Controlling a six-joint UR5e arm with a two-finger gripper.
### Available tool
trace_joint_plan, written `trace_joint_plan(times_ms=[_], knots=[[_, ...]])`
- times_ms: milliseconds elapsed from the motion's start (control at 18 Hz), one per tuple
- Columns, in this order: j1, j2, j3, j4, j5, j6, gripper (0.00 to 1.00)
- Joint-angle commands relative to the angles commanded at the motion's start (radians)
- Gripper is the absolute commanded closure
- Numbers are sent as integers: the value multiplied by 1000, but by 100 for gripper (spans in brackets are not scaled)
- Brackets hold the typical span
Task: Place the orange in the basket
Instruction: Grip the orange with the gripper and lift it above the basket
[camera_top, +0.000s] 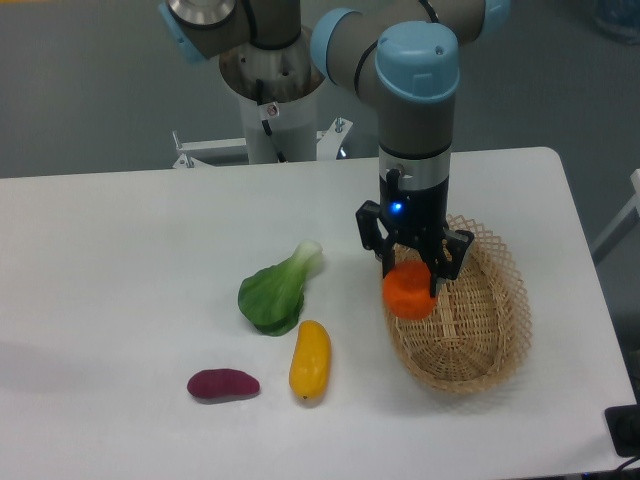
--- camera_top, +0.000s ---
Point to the green bok choy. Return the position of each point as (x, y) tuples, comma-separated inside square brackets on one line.
[(272, 299)]

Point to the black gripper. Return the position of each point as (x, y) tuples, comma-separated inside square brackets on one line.
[(415, 219)]

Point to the white frame at right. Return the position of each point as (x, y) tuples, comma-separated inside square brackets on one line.
[(621, 224)]

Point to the woven wicker basket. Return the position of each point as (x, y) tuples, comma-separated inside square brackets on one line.
[(480, 330)]

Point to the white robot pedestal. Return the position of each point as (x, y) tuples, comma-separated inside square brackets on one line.
[(276, 91)]

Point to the white metal base frame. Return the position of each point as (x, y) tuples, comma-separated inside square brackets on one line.
[(328, 145)]

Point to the purple sweet potato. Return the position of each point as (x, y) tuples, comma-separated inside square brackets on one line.
[(223, 383)]

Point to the yellow mango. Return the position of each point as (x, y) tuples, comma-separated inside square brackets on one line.
[(311, 362)]

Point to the black device at table edge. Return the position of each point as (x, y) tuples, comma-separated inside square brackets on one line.
[(623, 426)]

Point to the orange fruit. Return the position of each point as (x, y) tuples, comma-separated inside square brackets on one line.
[(405, 291)]

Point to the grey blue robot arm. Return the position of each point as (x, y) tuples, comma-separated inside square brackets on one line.
[(402, 61)]

